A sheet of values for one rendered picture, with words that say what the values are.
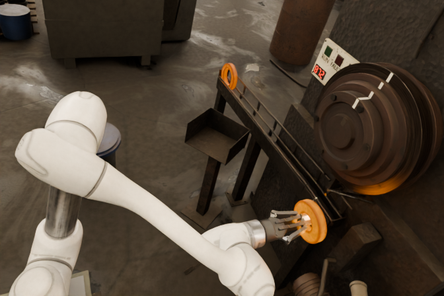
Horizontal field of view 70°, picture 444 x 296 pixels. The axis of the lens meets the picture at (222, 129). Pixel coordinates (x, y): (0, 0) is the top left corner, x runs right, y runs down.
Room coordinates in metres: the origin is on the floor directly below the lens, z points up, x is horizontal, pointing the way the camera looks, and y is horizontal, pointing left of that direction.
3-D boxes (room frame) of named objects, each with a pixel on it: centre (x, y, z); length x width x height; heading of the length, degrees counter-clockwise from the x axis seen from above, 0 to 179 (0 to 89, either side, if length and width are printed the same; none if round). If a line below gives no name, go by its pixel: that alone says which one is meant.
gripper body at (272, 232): (0.65, -0.25, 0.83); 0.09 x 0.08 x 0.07; 120
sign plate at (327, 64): (1.32, -0.42, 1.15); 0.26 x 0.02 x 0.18; 30
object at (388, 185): (0.97, -0.50, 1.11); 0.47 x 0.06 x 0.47; 30
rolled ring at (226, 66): (1.91, 0.04, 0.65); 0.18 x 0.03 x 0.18; 33
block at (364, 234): (0.78, -0.63, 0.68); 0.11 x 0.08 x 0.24; 120
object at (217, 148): (1.27, 0.02, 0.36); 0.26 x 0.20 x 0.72; 65
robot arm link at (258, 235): (0.62, -0.19, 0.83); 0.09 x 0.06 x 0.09; 30
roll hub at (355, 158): (0.92, -0.42, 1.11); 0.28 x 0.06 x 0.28; 30
